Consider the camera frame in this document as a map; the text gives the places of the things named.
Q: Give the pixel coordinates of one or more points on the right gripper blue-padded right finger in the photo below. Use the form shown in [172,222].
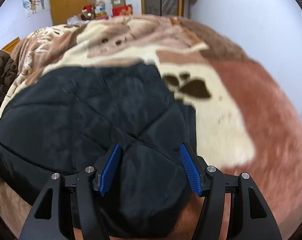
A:
[195,172]

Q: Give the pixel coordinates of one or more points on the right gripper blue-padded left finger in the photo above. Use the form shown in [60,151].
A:
[106,167]

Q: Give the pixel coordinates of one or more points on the black puffer jacket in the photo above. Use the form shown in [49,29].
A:
[71,117]

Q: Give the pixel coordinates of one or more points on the brown cream plush blanket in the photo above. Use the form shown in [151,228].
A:
[249,136]

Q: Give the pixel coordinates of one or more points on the brown puffer jacket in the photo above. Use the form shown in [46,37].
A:
[8,73]

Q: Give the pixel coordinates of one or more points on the wooden bedside desk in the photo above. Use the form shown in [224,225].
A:
[11,45]

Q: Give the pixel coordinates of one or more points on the santa hat plush toy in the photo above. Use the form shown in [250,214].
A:
[87,13]

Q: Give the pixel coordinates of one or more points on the red gift box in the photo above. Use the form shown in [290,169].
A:
[122,11]

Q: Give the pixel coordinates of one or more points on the cardboard box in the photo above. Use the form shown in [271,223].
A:
[118,3]

